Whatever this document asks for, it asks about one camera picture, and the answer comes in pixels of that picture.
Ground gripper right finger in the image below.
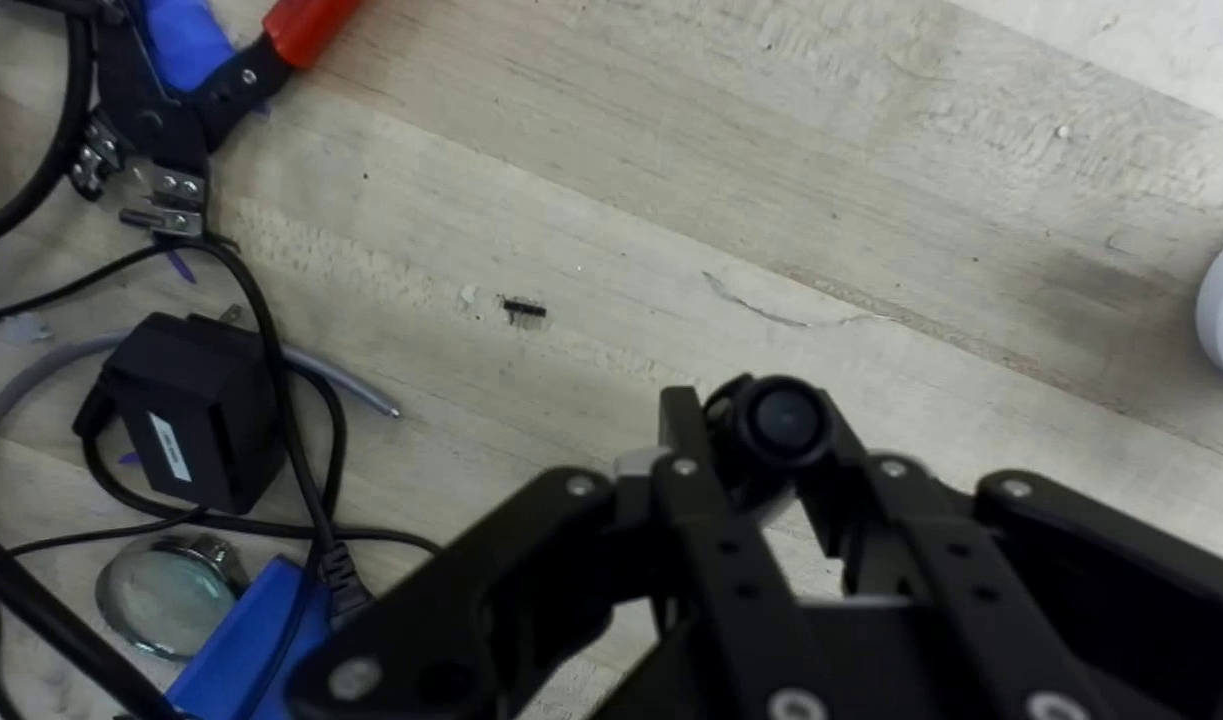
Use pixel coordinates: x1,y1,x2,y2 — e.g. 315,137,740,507
797,412,1223,720

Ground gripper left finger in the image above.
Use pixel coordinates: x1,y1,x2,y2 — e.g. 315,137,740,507
289,386,822,720

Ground blue box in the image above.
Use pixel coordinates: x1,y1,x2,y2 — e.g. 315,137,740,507
165,555,338,720

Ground magnifying glass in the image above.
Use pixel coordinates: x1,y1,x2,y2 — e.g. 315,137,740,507
95,534,254,662

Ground black power adapter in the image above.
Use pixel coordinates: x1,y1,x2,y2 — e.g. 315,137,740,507
72,312,290,516

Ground black pole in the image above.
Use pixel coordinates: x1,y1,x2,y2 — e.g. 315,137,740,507
0,514,179,720

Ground thin black cable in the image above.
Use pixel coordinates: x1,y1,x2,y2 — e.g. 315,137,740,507
7,368,444,557

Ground black cable with plug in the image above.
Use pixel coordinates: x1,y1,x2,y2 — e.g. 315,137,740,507
0,238,377,623

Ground grey cable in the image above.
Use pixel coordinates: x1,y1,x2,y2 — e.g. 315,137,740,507
0,328,402,463

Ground crimping pliers red blue handles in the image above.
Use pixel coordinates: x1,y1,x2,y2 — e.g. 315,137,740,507
66,0,364,241

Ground thick black cable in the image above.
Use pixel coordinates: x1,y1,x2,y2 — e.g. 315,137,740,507
0,0,99,253

